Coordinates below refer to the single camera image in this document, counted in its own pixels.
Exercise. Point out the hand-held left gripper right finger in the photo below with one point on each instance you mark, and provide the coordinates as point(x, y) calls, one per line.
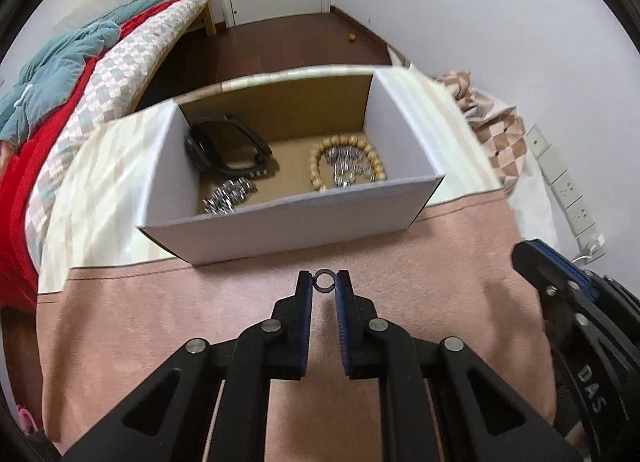
point(342, 322)

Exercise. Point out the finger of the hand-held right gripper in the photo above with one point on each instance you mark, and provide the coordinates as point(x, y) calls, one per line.
point(545, 277)
point(575, 267)

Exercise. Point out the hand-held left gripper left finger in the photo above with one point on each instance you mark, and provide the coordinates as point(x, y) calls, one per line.
point(306, 322)

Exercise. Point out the cardboard box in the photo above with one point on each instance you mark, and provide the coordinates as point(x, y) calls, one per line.
point(280, 232)

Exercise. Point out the black watch band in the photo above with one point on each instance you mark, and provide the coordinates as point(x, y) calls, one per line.
point(210, 156)

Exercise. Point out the white charger plug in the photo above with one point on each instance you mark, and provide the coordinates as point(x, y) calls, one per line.
point(594, 245)

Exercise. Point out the white power strip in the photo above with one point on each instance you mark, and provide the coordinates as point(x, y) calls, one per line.
point(565, 187)

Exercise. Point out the pink and striped tablecloth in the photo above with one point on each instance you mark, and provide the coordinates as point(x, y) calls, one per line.
point(175, 322)

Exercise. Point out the pink slipper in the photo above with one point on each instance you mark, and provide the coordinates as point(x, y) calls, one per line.
point(25, 419)

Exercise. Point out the grey white checkered bedspread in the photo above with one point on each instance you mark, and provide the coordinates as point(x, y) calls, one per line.
point(110, 81)

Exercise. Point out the blue quilt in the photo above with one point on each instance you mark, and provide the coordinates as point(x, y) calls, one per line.
point(60, 56)

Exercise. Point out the wooden bed frame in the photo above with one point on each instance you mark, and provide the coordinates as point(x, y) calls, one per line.
point(209, 16)

